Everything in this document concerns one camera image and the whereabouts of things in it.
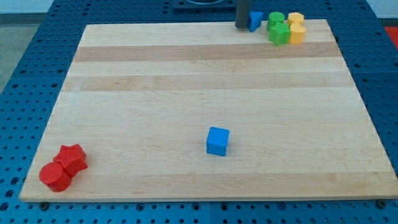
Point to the blue triangle block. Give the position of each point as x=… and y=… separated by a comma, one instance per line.
x=255, y=20

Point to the blue cube block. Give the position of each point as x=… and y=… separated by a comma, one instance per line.
x=217, y=141

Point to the red star block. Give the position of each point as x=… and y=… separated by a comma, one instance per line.
x=72, y=158

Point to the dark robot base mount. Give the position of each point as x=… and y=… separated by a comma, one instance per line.
x=179, y=5

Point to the wooden board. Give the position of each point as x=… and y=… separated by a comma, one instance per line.
x=140, y=100

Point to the yellow pentagon block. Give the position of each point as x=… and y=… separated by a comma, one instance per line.
x=295, y=17

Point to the red cylinder block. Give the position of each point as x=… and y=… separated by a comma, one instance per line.
x=55, y=177

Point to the yellow heart block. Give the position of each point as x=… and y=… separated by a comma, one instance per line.
x=297, y=33

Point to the green star block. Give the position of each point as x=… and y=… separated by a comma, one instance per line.
x=279, y=34

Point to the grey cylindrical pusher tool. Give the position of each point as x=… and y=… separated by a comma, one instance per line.
x=242, y=14

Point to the green cylinder block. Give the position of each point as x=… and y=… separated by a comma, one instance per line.
x=273, y=18

